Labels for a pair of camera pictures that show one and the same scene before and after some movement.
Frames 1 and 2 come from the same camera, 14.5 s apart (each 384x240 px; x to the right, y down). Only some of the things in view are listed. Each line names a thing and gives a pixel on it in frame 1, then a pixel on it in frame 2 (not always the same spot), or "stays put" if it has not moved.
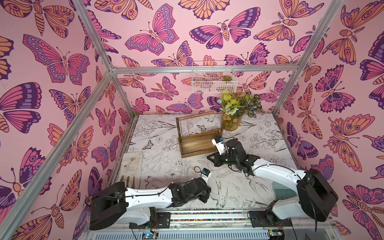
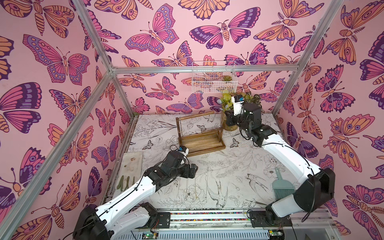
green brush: [282, 192] stays put
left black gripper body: [203, 196] → [183, 171]
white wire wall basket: [214, 77] stays put
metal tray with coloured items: [212, 225] stays put
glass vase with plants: [232, 107] stays put
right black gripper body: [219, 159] → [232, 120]
